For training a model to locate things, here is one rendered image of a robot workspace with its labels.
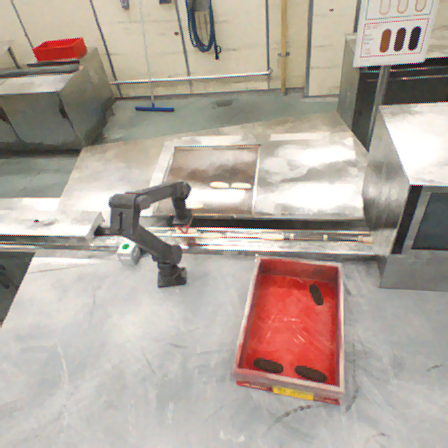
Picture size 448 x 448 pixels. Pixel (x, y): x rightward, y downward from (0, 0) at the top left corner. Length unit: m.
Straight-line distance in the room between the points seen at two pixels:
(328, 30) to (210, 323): 3.89
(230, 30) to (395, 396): 4.45
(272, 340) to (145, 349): 0.45
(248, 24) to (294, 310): 4.09
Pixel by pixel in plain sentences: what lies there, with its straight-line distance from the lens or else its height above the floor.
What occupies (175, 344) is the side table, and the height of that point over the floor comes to 0.82.
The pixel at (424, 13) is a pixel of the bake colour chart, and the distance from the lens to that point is 2.04.
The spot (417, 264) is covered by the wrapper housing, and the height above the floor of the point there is 0.96.
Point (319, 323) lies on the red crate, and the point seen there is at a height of 0.82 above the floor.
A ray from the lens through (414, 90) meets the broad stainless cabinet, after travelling 3.10.
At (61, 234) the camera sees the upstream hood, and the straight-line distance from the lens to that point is 1.77.
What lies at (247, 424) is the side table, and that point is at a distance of 1.18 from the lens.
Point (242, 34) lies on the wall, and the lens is 4.97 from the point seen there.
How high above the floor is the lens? 1.94
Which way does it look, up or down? 41 degrees down
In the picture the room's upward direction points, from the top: 9 degrees counter-clockwise
